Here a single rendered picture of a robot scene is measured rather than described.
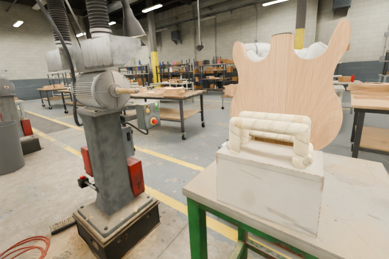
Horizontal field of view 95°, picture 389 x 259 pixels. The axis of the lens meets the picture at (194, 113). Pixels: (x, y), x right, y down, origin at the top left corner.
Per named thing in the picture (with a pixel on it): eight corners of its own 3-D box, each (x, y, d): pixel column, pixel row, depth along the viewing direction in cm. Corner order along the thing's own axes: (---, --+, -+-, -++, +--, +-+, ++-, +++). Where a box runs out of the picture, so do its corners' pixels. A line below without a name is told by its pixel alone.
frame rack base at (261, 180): (216, 201, 58) (215, 152, 54) (232, 177, 70) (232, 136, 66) (318, 240, 43) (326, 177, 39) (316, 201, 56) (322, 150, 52)
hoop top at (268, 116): (237, 121, 58) (237, 111, 57) (240, 118, 61) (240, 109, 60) (310, 129, 47) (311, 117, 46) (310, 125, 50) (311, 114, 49)
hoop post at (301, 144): (291, 167, 44) (294, 131, 42) (292, 161, 47) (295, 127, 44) (306, 170, 42) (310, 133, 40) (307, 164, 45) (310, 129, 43)
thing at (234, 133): (227, 153, 53) (227, 123, 51) (231, 149, 56) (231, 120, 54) (238, 155, 51) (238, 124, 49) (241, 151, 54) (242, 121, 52)
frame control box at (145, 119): (123, 134, 148) (118, 104, 142) (143, 127, 165) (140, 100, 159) (141, 140, 134) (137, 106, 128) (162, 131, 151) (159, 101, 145)
